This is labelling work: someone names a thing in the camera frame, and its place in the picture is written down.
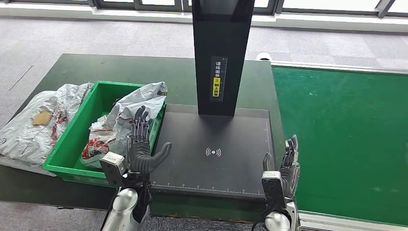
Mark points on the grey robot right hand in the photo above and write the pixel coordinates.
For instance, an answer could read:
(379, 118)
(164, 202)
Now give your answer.
(291, 172)

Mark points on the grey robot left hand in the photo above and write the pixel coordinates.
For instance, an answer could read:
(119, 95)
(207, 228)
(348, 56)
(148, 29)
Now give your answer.
(140, 156)

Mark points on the grey white parcel red print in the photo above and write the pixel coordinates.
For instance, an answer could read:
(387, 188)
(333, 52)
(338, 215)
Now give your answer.
(127, 105)

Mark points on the black inbound scanner machine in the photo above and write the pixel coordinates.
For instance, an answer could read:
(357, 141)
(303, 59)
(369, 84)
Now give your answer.
(223, 172)

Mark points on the green conveyor belt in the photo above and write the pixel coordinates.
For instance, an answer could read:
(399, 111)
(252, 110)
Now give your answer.
(344, 127)

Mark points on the white parcel bag brown patch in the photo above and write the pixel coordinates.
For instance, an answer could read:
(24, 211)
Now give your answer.
(25, 134)

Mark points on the green plastic crate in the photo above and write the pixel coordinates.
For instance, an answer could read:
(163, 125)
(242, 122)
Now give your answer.
(70, 143)

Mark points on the dark green table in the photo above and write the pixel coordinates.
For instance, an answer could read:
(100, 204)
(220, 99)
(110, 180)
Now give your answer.
(127, 73)

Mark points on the yellow black ruler label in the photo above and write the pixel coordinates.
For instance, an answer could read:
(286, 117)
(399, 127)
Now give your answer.
(218, 79)

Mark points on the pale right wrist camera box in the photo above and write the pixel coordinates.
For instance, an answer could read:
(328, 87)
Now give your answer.
(273, 189)

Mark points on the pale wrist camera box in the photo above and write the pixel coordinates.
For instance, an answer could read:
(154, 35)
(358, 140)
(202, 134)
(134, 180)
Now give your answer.
(113, 167)
(273, 189)

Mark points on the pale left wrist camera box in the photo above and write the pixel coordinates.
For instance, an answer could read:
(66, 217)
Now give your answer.
(113, 167)

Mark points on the silver conveyor frame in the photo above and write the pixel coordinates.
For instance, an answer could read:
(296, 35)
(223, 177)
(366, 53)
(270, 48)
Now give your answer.
(334, 67)

